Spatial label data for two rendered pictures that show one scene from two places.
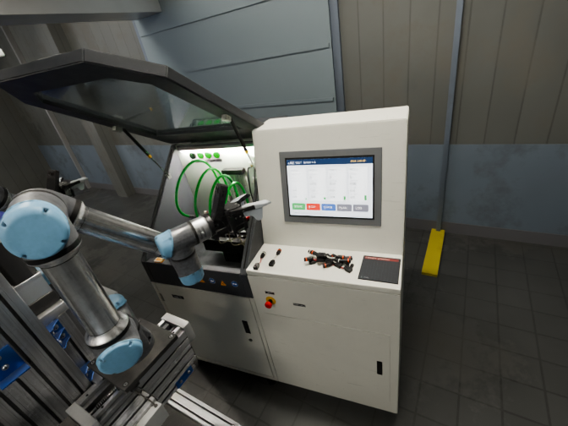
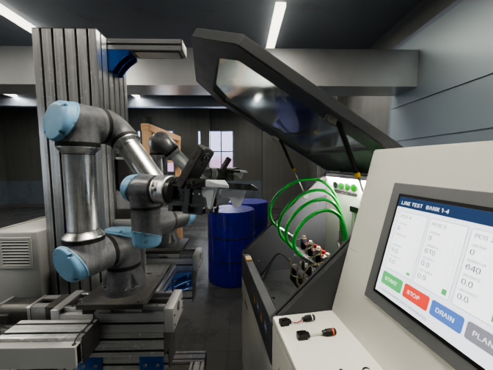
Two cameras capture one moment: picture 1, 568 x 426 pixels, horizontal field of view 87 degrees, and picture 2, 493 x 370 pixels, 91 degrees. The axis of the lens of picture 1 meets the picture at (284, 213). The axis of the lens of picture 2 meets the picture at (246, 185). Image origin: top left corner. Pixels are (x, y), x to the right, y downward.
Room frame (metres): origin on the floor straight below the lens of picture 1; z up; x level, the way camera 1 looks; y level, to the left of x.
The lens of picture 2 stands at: (0.61, -0.36, 1.50)
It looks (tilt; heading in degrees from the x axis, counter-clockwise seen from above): 5 degrees down; 54
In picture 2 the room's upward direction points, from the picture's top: straight up
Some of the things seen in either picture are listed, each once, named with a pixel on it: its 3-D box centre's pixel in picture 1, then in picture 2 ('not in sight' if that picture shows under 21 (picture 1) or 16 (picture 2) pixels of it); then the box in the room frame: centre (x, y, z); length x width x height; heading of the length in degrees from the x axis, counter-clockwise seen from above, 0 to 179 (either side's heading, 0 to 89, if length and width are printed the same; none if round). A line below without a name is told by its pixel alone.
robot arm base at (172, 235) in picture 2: not in sight; (166, 235); (1.03, 1.03, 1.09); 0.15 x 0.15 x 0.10
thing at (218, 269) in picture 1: (195, 275); (257, 292); (1.32, 0.54, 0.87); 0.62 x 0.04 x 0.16; 64
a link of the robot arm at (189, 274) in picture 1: (186, 264); (151, 224); (0.78, 0.33, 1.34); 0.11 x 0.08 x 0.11; 30
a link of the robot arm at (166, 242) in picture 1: (177, 241); (144, 189); (0.77, 0.33, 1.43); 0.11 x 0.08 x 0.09; 120
